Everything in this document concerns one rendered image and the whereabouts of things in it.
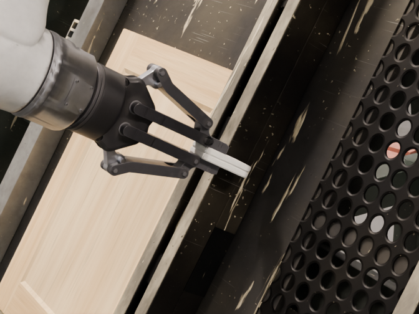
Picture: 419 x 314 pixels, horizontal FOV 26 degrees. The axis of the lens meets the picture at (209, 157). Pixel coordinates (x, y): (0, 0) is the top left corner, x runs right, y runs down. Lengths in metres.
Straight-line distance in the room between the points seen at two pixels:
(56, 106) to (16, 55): 0.07
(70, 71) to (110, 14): 0.65
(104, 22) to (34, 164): 0.26
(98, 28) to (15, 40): 0.68
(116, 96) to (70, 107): 0.05
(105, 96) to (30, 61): 0.09
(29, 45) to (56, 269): 0.59
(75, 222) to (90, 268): 0.10
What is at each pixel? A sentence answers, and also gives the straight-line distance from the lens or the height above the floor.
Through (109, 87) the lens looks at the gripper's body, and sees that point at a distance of 0.91.
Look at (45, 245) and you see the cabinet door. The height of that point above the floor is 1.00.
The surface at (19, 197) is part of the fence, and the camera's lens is 1.54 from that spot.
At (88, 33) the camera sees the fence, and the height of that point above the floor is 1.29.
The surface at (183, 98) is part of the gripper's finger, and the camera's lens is 0.98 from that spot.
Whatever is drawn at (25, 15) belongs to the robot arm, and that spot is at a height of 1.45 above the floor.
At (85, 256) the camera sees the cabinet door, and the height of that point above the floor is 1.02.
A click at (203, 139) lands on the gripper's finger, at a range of 1.01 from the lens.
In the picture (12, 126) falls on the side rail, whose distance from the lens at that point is 1.77.
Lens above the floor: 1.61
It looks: 20 degrees down
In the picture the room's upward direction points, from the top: straight up
